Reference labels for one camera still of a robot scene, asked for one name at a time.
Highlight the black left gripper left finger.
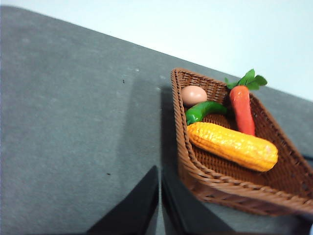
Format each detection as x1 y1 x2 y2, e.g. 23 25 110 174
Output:
87 165 159 235

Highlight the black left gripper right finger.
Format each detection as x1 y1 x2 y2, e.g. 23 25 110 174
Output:
161 174 237 235

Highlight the yellow corn cob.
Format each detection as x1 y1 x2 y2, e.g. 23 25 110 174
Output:
187 121 279 172

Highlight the brown woven wicker basket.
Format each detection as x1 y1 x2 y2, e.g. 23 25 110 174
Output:
170 68 313 217

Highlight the green pepper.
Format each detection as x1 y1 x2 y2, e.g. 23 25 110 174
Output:
185 101 228 126

